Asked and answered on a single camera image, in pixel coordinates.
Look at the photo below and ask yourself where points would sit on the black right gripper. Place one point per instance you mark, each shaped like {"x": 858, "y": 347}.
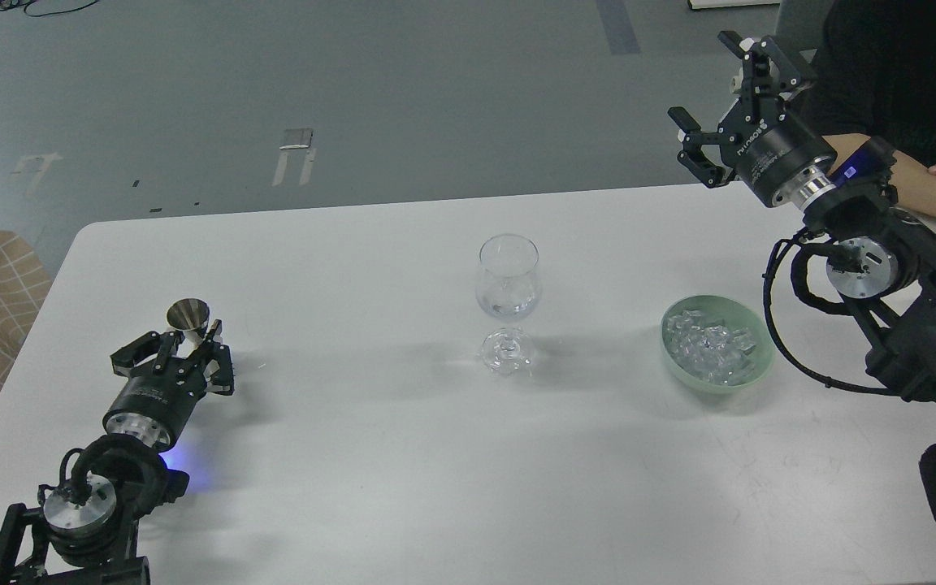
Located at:
{"x": 763, "y": 143}

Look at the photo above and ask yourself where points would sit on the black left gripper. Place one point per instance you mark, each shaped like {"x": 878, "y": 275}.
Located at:
{"x": 160, "y": 393}

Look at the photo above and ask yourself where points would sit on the steel double jigger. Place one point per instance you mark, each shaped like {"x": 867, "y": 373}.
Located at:
{"x": 190, "y": 320}

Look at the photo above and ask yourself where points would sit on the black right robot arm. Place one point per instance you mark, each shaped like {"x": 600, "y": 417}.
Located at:
{"x": 858, "y": 253}

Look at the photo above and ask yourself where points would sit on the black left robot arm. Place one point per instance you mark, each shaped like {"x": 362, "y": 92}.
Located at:
{"x": 85, "y": 528}

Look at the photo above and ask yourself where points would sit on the pile of ice cubes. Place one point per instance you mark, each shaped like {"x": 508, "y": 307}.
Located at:
{"x": 708, "y": 349}

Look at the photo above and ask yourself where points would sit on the clear wine glass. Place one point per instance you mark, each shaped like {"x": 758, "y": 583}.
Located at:
{"x": 508, "y": 288}

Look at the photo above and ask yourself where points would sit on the grey office chair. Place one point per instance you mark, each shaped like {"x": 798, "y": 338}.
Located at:
{"x": 800, "y": 24}

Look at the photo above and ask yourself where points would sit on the person in black shirt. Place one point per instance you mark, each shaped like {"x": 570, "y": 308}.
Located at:
{"x": 876, "y": 77}

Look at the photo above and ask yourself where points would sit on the green bowl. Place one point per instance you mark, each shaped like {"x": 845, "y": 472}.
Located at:
{"x": 737, "y": 316}

